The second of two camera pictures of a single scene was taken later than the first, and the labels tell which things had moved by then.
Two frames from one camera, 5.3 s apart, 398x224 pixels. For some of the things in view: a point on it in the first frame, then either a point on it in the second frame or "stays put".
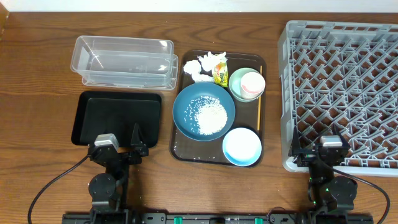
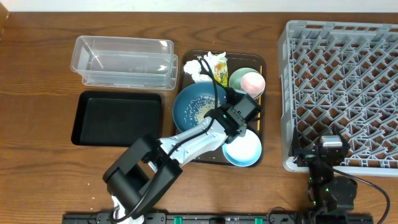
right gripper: x=295 y=150 stays put
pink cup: x=252 y=85 stays put
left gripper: x=123 y=154 → x=253 y=101
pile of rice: x=206 y=115 stays put
